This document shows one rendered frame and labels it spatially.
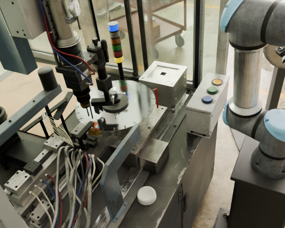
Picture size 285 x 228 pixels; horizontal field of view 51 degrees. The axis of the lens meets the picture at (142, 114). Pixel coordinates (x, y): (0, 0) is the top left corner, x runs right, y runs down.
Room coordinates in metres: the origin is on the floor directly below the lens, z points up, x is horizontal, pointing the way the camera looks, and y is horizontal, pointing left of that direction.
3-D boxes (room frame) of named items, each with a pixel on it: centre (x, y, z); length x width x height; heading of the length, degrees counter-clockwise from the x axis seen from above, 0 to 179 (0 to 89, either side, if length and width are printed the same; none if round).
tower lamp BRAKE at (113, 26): (1.27, 0.08, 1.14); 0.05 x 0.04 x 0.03; 58
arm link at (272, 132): (0.73, -0.47, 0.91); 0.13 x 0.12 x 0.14; 40
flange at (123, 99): (0.97, 0.10, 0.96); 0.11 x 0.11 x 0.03
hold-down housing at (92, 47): (0.90, 0.12, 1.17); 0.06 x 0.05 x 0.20; 139
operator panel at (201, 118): (1.04, -0.30, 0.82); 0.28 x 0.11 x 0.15; 148
